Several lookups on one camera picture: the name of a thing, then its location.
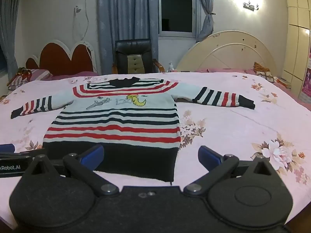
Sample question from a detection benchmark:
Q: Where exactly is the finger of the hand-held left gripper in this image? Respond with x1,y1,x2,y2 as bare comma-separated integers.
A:
0,144,47,161

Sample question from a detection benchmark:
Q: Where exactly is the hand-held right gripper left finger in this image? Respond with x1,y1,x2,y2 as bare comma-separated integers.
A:
23,144,120,197

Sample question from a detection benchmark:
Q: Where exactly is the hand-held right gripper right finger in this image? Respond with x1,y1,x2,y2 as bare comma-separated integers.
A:
183,146,280,197

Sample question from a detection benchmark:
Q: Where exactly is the striped dinosaur knit sweater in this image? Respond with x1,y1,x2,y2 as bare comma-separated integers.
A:
10,77,256,182

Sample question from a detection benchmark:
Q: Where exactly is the striped purple pillow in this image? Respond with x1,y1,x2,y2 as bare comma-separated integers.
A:
7,67,52,91

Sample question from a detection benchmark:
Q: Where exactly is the pink bed cover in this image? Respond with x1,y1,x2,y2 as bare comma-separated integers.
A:
194,66,300,99

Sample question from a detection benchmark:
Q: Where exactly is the red cloud-shaped headboard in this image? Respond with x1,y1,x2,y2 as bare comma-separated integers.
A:
25,39,99,77

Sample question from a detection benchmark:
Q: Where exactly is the orange patterned pillow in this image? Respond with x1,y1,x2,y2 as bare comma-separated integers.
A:
253,62,277,82

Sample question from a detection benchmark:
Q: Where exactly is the black leather office chair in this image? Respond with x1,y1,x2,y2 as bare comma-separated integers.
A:
112,39,164,74

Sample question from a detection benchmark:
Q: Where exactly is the cream round headboard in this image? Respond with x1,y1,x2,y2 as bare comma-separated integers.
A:
175,30,277,73

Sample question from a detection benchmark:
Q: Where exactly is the grey-blue side curtain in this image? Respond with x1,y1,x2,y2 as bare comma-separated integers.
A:
0,0,24,78

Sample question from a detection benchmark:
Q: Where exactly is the pink printed board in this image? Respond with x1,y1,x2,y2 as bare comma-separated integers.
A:
298,52,311,102

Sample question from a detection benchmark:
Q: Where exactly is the grey-blue hanging curtain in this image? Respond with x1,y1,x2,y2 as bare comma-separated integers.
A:
97,0,159,74

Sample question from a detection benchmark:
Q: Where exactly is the grey-blue tied curtain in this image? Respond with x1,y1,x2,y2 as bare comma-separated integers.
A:
195,0,216,43

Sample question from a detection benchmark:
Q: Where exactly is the dark sliding window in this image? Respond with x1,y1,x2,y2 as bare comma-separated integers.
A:
158,0,198,38

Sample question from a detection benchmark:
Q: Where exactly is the cream wardrobe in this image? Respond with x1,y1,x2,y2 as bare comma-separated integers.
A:
282,0,311,98

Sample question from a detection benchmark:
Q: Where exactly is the wall hook with white cable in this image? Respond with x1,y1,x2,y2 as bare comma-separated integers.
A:
72,4,96,62

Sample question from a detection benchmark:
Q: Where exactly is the bright wall light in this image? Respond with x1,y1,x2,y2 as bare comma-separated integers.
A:
242,1,259,11

